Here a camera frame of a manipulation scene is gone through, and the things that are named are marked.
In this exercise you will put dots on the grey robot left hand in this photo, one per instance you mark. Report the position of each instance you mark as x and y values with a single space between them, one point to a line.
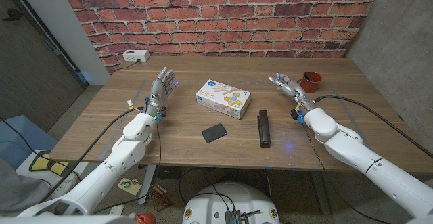
157 90

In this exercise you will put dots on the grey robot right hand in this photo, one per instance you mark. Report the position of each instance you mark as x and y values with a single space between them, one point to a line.
292 88

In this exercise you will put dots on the black stapler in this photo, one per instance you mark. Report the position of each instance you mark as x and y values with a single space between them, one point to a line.
264 129

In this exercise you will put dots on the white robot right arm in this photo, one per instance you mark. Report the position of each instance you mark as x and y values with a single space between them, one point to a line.
372 163

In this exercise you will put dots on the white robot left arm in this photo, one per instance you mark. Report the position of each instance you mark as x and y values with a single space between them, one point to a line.
108 166

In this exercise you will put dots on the red cup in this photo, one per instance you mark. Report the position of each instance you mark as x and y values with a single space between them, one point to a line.
311 82

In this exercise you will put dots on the white glove box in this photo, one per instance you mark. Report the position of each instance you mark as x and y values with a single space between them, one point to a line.
220 97

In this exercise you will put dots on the black card holder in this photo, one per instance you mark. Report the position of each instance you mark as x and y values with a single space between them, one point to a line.
214 133

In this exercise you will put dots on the printed paper card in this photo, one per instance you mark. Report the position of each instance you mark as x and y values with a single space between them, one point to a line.
128 185

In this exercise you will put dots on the white power strip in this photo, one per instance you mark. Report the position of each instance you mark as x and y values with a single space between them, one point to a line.
136 55

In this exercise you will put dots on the grey table leg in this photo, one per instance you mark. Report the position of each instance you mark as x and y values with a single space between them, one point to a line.
147 186
321 197

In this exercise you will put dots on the red brick backdrop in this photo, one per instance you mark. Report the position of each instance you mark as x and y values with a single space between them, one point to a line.
220 14

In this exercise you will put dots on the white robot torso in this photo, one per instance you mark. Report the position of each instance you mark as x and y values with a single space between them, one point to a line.
250 203

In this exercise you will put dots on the small white floor block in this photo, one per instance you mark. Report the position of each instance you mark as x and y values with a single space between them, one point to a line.
116 209

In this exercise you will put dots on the orange round floor object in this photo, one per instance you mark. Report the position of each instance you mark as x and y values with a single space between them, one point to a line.
147 219

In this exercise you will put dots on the dark grey door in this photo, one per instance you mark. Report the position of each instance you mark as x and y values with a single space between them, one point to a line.
27 75

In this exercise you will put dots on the white shoe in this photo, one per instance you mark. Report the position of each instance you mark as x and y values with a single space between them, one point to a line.
64 185

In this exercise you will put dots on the grey torso module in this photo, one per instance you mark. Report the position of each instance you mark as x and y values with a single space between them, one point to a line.
232 218

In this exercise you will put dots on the blue bin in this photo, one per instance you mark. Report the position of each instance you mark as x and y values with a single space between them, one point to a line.
20 139

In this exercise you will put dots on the white floor platform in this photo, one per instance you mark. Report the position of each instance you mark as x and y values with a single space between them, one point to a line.
22 161

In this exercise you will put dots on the grey trouser leg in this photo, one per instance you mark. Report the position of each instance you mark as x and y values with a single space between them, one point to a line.
20 193

